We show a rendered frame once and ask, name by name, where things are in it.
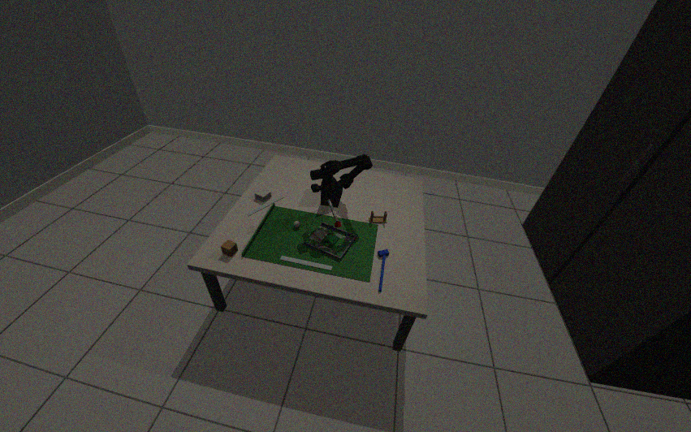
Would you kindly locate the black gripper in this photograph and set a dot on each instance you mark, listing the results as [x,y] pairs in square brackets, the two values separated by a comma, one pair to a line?
[317,188]

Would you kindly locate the blue golf putter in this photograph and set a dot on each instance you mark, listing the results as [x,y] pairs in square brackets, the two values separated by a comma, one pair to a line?
[382,254]

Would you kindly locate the small brown cube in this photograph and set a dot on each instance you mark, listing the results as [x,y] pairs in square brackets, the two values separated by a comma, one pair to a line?
[229,248]

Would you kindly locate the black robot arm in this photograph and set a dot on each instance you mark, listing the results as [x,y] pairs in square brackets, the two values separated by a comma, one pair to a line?
[361,162]

